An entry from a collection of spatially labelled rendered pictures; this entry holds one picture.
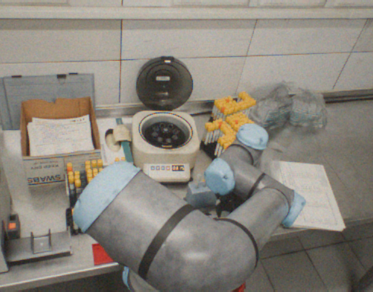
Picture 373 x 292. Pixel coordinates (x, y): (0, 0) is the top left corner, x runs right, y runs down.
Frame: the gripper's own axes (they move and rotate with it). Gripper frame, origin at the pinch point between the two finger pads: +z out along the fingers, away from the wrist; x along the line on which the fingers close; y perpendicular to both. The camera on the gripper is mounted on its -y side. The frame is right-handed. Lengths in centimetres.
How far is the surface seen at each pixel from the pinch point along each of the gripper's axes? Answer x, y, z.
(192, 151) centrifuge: 1.0, 31.4, 0.5
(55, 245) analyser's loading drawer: 48.5, 6.7, 7.9
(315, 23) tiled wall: -58, 69, -29
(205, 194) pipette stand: 1.0, 14.5, 3.5
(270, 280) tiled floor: -58, 22, 99
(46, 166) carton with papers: 50, 33, 3
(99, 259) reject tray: 36.5, 2.0, 11.6
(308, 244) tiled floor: -91, 39, 99
